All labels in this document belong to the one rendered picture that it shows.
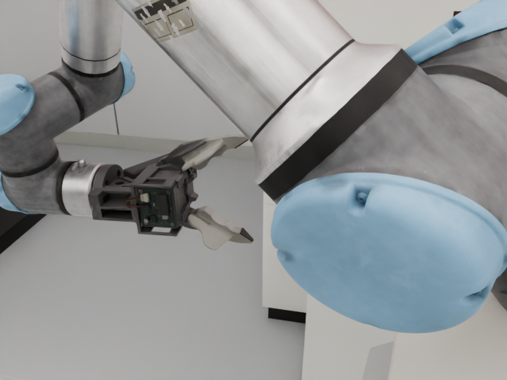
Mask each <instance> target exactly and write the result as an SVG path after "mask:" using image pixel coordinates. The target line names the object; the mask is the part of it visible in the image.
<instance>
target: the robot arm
mask: <svg viewBox="0 0 507 380"><path fill-rule="evenodd" d="M57 6H58V17H59V28H60V50H61V57H62V58H61V61H62V66H61V67H60V68H58V69H55V70H54V71H52V72H49V73H47V74H45V75H43V76H41V77H39V78H37V79H35V80H33V81H31V82H28V81H27V79H26V78H24V77H23V76H22V75H16V74H4V75H0V207H2V208H4V209H6V210H10V211H17V212H22V213H26V214H38V213H43V214H57V215H70V216H88V217H93V219H94V220H106V221H119V222H135V223H136V224H137V230H138V234H151V235H163V236H174V237H176V236H177V235H178V234H179V232H180V230H181V229H182V227H183V226H184V227H186V228H190V229H195V230H199V231H200V232H201V234H202V238H203V243H204V245H205V246H206V247H208V248H209V249H211V250H218V249H219V248H220V247H221V246H222V245H224V243H225V242H227V241H231V242H236V243H241V244H252V242H253V241H254V239H253V238H252V237H251V236H250V235H249V234H248V233H247V231H246V230H245V229H244V228H240V227H237V226H235V225H233V224H232V223H231V222H230V221H229V220H225V219H221V218H220V217H219V216H218V215H217V214H216V213H215V212H214V210H212V209H211V208H209V207H208V206H204V207H199V208H197V209H194V208H192V207H190V204H191V203H192V202H193V201H196V200H197V198H198V194H196V193H195V192H194V188H193V180H194V179H195V178H196V177H197V170H201V169H202V168H204V167H206V166H207V164H208V163H209V161H210V160H211V159H212V158H213V157H216V156H221V155H222V154H223V153H224V152H225V151H226V150H228V149H233V148H235V149H236V148H238V147H239V146H240V145H242V144H243V143H245V142H247V141H248V140H250V141H251V142H252V145H253V150H254V181H255V182H256V184H257V185H258V186H259V187H260V188H261V189H262V190H263V191H264V192H265V193H266V194H267V195H268V196H269V197H270V198H271V199H272V200H273V201H274V202H275V203H276V204H277V206H276V208H275V211H274V215H273V220H272V225H271V239H272V245H273V246H274V247H275V248H276V249H278V251H277V257H278V260H279V261H280V263H281V264H282V266H283V267H284V269H285V271H286V272H287V273H288V274H289V275H290V276H291V277H292V278H293V280H294V281H295V282H296V283H297V284H298V285H299V286H301V287H302V288H303V289H304V290H305V291H306V292H307V293H308V294H309V295H311V296H312V297H314V298H315V299H317V300H318V301H319V302H321V303H322V304H324V305H326V306H327V307H328V308H330V309H332V310H334V311H336V312H337V313H339V314H341V315H343V316H345V317H348V318H350V319H352V320H355V321H358V322H359V323H364V324H368V325H371V326H375V327H377V328H380V329H385V330H388V331H393V332H399V333H433V332H437V331H442V330H445V329H449V328H452V327H454V326H457V325H459V324H461V323H463V322H465V321H466V320H468V319H469V318H470V317H472V316H473V315H474V314H476V313H477V312H478V311H479V309H480V308H481V307H482V305H483V304H484V303H485V302H486V300H487V297H488V296H489V294H490V291H491V292H492V294H494V296H495V297H496V299H497V300H498V301H499V303H500V304H501V306H502V307H504V309H505V310H507V0H480V1H478V2H476V3H474V4H473V5H471V6H470V7H468V8H466V9H465V10H464V11H462V12H460V13H459V14H457V15H456V16H455V17H452V18H451V19H450V20H448V21H447V22H446V23H444V24H442V25H441V26H439V27H438V28H436V29H434V30H433V31H431V32H430V33H429V34H427V35H425V36H424V37H422V38H421V39H420V40H418V41H416V42H415V43H413V44H412V45H411V46H409V47H407V48H406V49H405V50H403V48H401V47H400V46H399V45H398V44H362V43H360V42H357V41H356V40H354V38H353V37H351V36H350V34H348V33H347V31H345V30H344V28H343V27H342V26H341V25H340V24H339V23H338V22H337V21H336V20H335V19H334V18H333V17H332V16H331V15H330V13H329V12H328V11H327V10H326V9H325V8H324V7H323V6H322V5H321V4H320V3H319V2H318V1H317V0H57ZM123 9H124V10H125V11H126V12H127V13H128V14H129V15H130V16H131V17H132V18H133V19H134V21H135V22H136V23H137V24H138V25H139V26H140V27H141V28H142V29H143V30H144V31H145V32H146V33H147V34H148V35H149V36H150V37H151V39H152V40H153V41H154V42H155V43H156V44H157V45H158V46H159V47H160V48H161V49H162V50H163V51H164V52H165V53H166V54H167V55H168V56H169V57H170V58H171V59H172V60H173V61H174V62H175V63H176V64H177V65H178V66H179V67H180V68H181V69H182V70H183V71H184V72H185V73H186V75H187V76H188V77H189V78H190V79H191V80H192V81H193V82H194V83H195V84H196V85H197V86H198V87H199V88H200V89H201V90H202V91H203V93H204V94H205V95H206V96H207V97H208V98H209V99H210V100H211V101H212V102H213V103H214V104H215V105H216V106H217V107H218V108H219V109H220V111H221V112H222V113H223V114H224V115H225V116H226V117H227V118H228V119H229V120H230V121H231V122H232V123H233V124H234V125H235V126H236V127H237V128H238V129H239V130H240V131H241V132H242V133H243V134H244V135H224V136H215V137H211V138H204V139H197V140H193V141H189V142H185V143H182V144H180V145H178V146H177V147H176V148H175V149H174V150H173V151H172V152H171V153H168V154H166V155H162V156H160V157H157V158H153V159H152V160H149V161H145V162H143V163H140V164H137V165H134V166H132V167H129V168H126V169H124V170H123V169H122V168H121V167H120V166H119V165H117V164H106V163H95V162H85V160H84V159H79V160H78V161H63V160H61V158H60V155H59V151H58V148H57V146H56V143H55V142H54V137H56V136H58V135H60V134H61V133H63V132H65V131H66V130H68V129H69V128H71V127H73V126H75V125H77V124H78V123H80V122H81V121H83V120H85V119H86V118H88V117H90V116H91V115H93V114H94V113H96V112H98V111H100V110H101V109H103V108H105V107H106V106H108V105H112V104H114V103H116V102H118V101H119V100H120V99H121V98H122V97H123V96H124V95H125V94H126V93H128V92H130V91H131V90H132V89H133V87H134V84H135V74H134V72H133V71H132V68H133V66H132V64H131V62H130V60H129V59H128V57H127V56H126V55H125V53H124V52H123V51H121V31H122V19H123ZM141 223H142V226H141ZM154 227H158V228H171V230H170V232H158V231H152V230H153V228H154Z"/></svg>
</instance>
